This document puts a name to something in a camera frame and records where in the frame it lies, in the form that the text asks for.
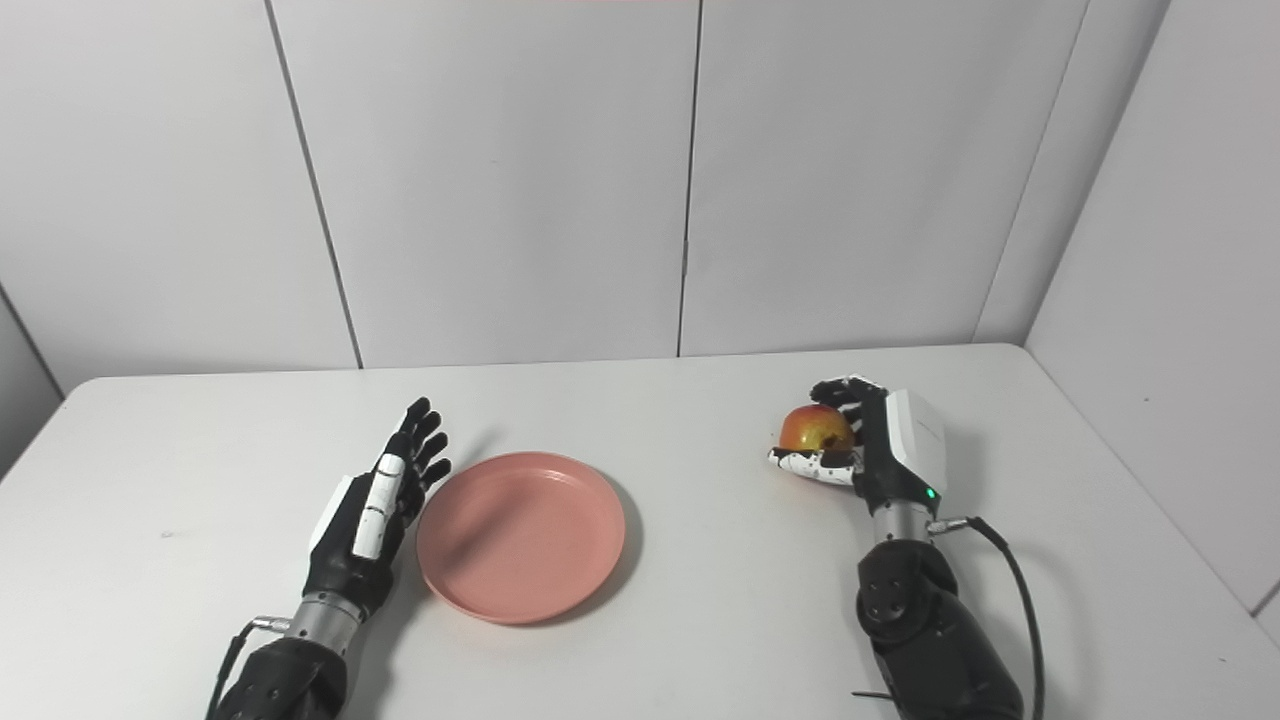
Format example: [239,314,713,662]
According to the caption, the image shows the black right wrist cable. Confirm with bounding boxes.
[925,515,1046,720]

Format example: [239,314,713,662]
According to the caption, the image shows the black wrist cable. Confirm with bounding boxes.
[205,617,291,720]
[925,515,1046,720]

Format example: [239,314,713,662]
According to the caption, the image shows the pink round plate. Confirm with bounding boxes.
[416,451,628,626]

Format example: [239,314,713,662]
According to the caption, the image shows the red yellow pomegranate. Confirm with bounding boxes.
[778,403,858,456]

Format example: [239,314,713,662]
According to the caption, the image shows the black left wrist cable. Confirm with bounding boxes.
[205,617,291,720]

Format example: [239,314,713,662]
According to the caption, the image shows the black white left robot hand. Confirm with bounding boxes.
[303,397,453,621]

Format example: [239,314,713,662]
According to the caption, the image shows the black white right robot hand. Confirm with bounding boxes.
[768,376,948,516]

